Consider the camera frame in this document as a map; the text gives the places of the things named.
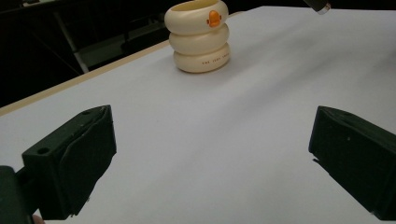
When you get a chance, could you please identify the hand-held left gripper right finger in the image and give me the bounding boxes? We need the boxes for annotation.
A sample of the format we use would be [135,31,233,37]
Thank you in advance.
[307,105,396,222]

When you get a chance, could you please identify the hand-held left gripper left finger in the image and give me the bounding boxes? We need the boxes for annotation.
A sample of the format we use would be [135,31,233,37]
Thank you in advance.
[21,104,118,221]

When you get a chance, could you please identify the cream ribbed utensil holder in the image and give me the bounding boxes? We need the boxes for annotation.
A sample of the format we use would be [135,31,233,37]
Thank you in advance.
[163,0,233,75]

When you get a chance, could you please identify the black metal stand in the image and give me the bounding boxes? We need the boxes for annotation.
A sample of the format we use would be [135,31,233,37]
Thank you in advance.
[50,11,92,75]

